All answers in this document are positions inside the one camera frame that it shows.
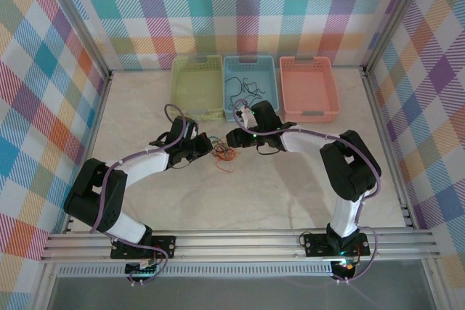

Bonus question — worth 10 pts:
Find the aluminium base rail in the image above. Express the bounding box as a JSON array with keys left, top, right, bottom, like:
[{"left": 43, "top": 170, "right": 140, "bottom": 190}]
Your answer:
[{"left": 39, "top": 229, "right": 437, "bottom": 264}]

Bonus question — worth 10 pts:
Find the black thin cable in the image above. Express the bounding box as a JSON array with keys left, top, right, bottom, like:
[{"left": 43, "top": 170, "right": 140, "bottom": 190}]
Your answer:
[
  {"left": 224, "top": 76, "right": 270, "bottom": 111},
  {"left": 214, "top": 139, "right": 240, "bottom": 158}
]

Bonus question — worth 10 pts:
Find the pink plastic basket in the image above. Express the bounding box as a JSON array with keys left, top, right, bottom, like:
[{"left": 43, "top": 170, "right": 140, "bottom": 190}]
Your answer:
[{"left": 279, "top": 56, "right": 341, "bottom": 124}]

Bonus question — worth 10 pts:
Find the blue plastic basket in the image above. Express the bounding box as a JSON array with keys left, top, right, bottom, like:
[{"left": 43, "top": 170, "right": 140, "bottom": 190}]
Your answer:
[{"left": 222, "top": 54, "right": 280, "bottom": 123}]

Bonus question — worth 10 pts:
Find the small circuit board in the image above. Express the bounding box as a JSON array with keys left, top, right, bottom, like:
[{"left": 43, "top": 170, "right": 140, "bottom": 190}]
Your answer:
[
  {"left": 124, "top": 261, "right": 161, "bottom": 277},
  {"left": 333, "top": 258, "right": 360, "bottom": 277}
]

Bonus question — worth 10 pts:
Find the dark green thin cable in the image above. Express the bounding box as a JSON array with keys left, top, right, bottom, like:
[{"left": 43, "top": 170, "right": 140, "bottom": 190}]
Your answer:
[{"left": 209, "top": 136, "right": 233, "bottom": 153}]

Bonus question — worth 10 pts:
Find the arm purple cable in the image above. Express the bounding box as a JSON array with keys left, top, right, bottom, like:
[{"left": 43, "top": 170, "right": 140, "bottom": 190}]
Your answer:
[
  {"left": 232, "top": 98, "right": 383, "bottom": 285},
  {"left": 89, "top": 103, "right": 190, "bottom": 286}
]

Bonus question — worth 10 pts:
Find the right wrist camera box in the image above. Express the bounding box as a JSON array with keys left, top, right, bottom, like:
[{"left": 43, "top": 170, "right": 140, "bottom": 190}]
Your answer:
[{"left": 235, "top": 105, "right": 254, "bottom": 129}]

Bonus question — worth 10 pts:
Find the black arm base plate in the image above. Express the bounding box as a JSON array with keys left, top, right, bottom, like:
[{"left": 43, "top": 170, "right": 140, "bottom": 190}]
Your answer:
[
  {"left": 303, "top": 232, "right": 371, "bottom": 258},
  {"left": 110, "top": 235, "right": 177, "bottom": 261}
]

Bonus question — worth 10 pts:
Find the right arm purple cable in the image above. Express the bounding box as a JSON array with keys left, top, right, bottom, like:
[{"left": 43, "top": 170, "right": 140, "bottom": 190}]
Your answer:
[{"left": 232, "top": 98, "right": 383, "bottom": 285}]

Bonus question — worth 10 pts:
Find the orange thin cable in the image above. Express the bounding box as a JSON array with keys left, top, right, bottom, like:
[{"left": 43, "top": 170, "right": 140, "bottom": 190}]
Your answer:
[{"left": 214, "top": 142, "right": 239, "bottom": 175}]

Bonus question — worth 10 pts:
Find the green plastic basket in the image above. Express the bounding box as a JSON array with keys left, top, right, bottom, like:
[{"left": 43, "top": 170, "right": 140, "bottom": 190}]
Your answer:
[{"left": 170, "top": 54, "right": 224, "bottom": 121}]

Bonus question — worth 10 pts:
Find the red thin cable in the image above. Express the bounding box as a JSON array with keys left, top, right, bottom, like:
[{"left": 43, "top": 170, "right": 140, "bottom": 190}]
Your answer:
[{"left": 212, "top": 139, "right": 237, "bottom": 160}]

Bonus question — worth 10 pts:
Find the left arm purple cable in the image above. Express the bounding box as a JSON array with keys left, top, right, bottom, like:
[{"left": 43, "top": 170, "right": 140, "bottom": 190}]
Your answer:
[{"left": 89, "top": 103, "right": 190, "bottom": 286}]

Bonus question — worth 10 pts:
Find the slotted grey cable duct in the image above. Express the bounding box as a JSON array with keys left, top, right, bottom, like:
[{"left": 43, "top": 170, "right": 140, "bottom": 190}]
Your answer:
[{"left": 57, "top": 264, "right": 334, "bottom": 278}]

